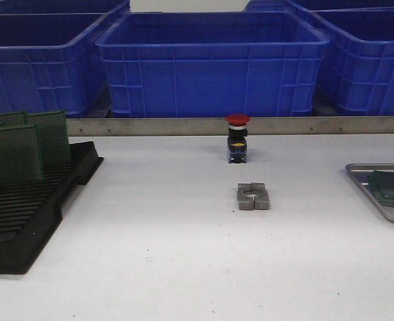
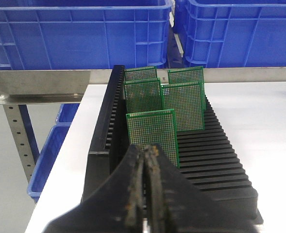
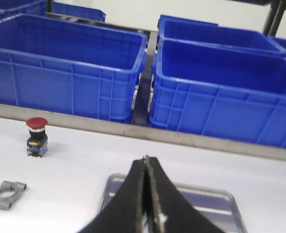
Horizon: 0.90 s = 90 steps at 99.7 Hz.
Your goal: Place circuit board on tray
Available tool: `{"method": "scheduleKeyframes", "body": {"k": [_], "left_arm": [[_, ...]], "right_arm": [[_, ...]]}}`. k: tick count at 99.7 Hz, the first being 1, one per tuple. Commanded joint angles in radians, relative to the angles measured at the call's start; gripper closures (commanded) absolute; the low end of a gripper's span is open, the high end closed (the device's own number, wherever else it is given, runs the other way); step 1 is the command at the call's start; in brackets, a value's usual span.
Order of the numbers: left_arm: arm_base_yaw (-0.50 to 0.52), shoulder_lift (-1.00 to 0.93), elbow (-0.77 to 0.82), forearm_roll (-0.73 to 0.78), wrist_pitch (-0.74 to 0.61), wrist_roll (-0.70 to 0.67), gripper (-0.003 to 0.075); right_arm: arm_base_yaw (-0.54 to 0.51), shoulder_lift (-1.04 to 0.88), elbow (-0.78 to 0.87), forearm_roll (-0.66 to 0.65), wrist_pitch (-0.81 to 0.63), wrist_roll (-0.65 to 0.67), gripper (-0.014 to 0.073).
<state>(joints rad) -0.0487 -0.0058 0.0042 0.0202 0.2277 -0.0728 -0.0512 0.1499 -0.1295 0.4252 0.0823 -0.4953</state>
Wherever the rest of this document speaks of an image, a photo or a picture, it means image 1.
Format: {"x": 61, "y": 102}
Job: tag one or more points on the grey split clamp block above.
{"x": 252, "y": 196}

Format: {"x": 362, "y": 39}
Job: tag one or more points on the metal table edge rail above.
{"x": 219, "y": 126}

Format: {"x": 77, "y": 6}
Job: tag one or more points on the black slotted board rack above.
{"x": 31, "y": 212}

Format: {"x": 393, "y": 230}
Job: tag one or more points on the silver metal tray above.
{"x": 359, "y": 175}

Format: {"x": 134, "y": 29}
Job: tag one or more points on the red emergency stop button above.
{"x": 236, "y": 142}

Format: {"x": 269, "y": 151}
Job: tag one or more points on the blue centre plastic crate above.
{"x": 178, "y": 65}

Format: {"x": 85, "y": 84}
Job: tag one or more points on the blue right plastic crate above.
{"x": 357, "y": 72}

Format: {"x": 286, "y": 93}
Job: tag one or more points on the blue left plastic crate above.
{"x": 51, "y": 62}

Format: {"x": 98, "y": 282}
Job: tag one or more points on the blue back-left plastic crate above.
{"x": 77, "y": 6}

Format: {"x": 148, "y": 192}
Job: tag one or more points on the blue back-right plastic crate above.
{"x": 316, "y": 5}

